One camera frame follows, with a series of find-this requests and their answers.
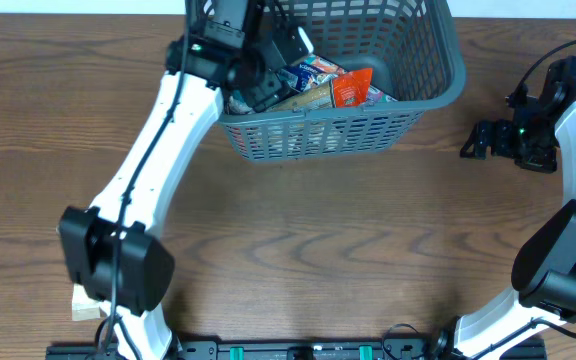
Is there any left black cable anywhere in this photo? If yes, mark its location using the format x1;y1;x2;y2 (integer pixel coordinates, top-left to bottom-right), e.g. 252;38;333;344
85;0;194;360

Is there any black cable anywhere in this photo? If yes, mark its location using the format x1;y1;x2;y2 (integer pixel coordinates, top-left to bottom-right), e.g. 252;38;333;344
85;0;194;360
515;37;576;96

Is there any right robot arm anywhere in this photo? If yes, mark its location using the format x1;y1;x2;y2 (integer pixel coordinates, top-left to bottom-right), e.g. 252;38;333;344
425;56;576;359

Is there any grey plastic basket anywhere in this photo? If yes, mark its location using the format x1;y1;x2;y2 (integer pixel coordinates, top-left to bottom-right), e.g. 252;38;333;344
219;0;466;162

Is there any blue tissue multipack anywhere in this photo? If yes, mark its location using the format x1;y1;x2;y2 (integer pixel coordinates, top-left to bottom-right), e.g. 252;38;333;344
279;55;395;105

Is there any blue white snack packet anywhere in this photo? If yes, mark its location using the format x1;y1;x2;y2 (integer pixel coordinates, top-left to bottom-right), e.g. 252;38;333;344
226;91;255;115

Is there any white brown snack bag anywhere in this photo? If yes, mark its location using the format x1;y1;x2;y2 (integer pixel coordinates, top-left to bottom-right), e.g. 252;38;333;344
71;284;102;321

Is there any orange cracker package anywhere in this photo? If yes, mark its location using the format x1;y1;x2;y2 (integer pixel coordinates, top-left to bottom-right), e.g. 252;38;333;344
265;67;374;114

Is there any right black cable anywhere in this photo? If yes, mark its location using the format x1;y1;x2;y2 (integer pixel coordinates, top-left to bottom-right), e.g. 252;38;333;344
515;37;576;96

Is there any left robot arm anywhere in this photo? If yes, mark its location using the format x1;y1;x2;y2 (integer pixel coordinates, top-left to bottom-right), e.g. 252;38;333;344
57;1;314;359

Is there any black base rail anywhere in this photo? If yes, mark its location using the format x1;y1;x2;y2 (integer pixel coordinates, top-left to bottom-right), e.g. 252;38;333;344
45;337;548;360

